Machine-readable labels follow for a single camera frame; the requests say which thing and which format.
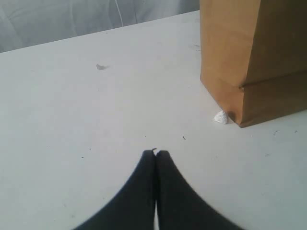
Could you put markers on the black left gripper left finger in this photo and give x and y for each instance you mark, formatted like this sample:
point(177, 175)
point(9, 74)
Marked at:
point(133, 207)

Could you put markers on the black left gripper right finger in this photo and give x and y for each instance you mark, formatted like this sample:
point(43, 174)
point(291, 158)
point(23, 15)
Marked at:
point(179, 207)

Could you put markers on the white crumpled paper ball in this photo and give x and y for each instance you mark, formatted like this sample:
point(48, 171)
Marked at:
point(221, 117)

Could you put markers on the small paper scrap on table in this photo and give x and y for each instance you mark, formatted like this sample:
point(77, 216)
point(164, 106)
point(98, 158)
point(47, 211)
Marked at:
point(101, 67)

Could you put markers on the brown paper bag with handles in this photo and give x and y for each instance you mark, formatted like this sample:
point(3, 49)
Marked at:
point(254, 57)

